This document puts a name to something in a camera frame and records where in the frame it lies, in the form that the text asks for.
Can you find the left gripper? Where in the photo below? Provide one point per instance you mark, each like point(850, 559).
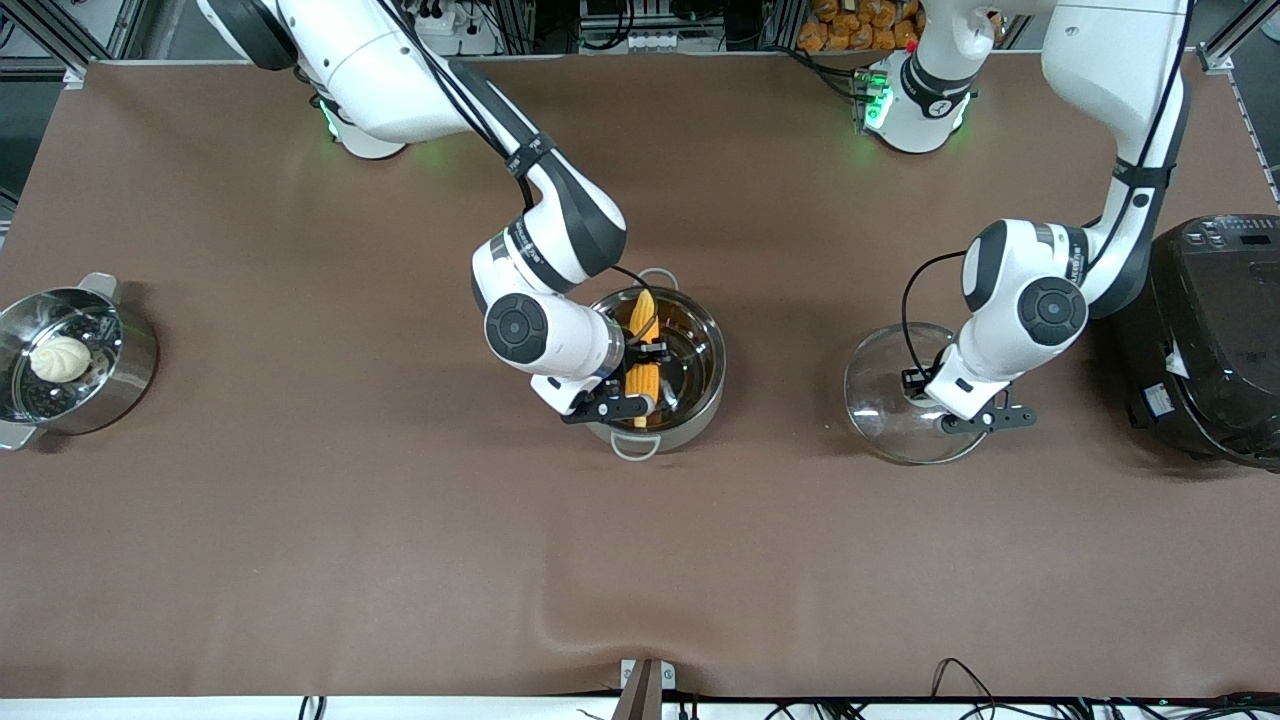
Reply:
point(916, 380)

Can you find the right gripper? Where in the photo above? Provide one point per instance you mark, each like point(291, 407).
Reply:
point(641, 355)

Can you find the steel steamer pot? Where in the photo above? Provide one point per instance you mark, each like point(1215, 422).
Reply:
point(125, 380)

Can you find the white power strip with plugs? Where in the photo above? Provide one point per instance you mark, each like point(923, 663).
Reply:
point(450, 18)

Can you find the white steamed bun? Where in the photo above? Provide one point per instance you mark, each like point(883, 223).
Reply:
point(60, 358)

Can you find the small white power strip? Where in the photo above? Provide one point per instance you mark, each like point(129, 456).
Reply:
point(657, 42)

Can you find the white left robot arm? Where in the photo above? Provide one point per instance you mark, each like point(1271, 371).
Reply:
point(1110, 60)

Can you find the black rice cooker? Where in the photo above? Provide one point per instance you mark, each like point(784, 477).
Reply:
point(1220, 340)

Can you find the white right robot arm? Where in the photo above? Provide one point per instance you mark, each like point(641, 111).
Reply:
point(400, 90)

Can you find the table cover cloth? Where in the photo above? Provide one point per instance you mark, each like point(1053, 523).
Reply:
point(400, 560)

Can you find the orange snack bag pile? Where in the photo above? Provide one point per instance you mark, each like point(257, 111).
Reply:
point(855, 28)

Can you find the stainless steel pot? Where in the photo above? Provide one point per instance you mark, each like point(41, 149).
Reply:
point(700, 400)

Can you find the yellow corn cob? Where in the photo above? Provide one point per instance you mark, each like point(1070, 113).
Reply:
point(643, 380)

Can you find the aluminium frame profile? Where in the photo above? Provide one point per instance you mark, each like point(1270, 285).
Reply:
point(70, 35)
point(1240, 40)

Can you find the glass pot lid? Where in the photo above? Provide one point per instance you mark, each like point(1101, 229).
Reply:
point(880, 420)

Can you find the metal table clamp bracket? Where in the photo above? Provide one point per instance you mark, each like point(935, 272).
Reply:
point(645, 680)

